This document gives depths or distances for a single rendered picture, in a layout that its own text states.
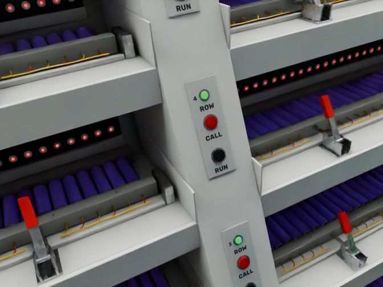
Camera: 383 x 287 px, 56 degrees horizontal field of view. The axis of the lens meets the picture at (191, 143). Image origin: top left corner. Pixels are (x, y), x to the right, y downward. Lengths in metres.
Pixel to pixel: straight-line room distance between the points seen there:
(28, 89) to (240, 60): 0.25
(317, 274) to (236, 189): 0.24
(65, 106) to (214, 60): 0.18
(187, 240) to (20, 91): 0.26
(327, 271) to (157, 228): 0.32
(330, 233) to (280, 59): 0.33
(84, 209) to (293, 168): 0.30
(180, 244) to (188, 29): 0.26
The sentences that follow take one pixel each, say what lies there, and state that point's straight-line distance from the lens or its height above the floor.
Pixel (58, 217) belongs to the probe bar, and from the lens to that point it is 0.48.
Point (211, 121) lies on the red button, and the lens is 0.44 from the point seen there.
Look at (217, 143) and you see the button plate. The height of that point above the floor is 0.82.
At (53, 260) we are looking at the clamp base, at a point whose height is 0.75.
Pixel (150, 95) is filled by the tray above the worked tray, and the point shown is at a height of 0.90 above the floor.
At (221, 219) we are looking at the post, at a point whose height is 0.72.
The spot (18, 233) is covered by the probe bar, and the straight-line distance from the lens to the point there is 0.49.
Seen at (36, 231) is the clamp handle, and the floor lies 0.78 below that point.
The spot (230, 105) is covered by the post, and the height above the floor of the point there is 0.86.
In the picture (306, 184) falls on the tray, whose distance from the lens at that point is 0.55.
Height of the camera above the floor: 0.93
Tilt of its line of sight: 13 degrees down
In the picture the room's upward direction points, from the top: 14 degrees counter-clockwise
